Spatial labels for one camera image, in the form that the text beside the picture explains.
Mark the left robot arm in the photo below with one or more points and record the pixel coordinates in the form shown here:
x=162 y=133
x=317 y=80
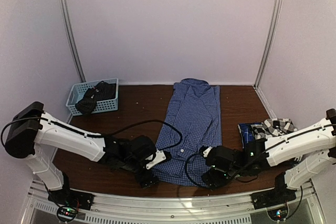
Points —
x=33 y=127

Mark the black white plaid shirt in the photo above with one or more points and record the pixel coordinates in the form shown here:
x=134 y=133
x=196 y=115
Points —
x=271 y=128

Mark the blue small-check shirt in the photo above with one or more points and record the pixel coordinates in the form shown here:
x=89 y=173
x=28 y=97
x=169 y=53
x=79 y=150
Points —
x=193 y=120

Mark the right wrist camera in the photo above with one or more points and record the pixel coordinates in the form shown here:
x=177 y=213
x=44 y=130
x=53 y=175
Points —
x=205 y=151

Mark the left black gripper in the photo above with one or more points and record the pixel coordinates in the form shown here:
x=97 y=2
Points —
x=141 y=178

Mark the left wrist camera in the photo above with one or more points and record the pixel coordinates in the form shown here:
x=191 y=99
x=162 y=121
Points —
x=159 y=157

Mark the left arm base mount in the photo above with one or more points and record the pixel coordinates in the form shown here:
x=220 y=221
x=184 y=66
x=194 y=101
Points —
x=69 y=201

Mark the light blue plastic basket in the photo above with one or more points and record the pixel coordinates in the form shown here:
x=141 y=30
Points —
x=77 y=91

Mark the blue plaid folded shirt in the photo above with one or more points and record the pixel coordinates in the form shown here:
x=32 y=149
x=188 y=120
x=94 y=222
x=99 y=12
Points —
x=250 y=132

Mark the aluminium frame post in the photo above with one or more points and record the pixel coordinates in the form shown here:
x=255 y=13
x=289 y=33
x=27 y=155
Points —
x=269 y=41
x=71 y=40

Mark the front aluminium rail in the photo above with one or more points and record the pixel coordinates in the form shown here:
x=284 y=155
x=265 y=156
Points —
x=232 y=208

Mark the right aluminium frame post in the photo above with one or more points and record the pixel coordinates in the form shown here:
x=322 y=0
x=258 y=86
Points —
x=269 y=41

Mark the left aluminium frame post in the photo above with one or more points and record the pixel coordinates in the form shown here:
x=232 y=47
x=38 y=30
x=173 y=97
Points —
x=71 y=40

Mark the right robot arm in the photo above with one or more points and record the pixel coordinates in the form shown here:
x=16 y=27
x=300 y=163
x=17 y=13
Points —
x=269 y=144

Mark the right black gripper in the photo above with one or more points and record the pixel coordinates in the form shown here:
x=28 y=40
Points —
x=207 y=180

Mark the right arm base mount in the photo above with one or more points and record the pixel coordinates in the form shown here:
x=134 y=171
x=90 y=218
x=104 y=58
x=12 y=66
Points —
x=280 y=194

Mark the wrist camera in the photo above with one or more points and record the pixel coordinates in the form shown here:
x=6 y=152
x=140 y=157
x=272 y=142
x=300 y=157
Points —
x=159 y=157
x=205 y=151

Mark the black garment in basket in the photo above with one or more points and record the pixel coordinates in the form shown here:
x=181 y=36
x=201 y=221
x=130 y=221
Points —
x=99 y=98

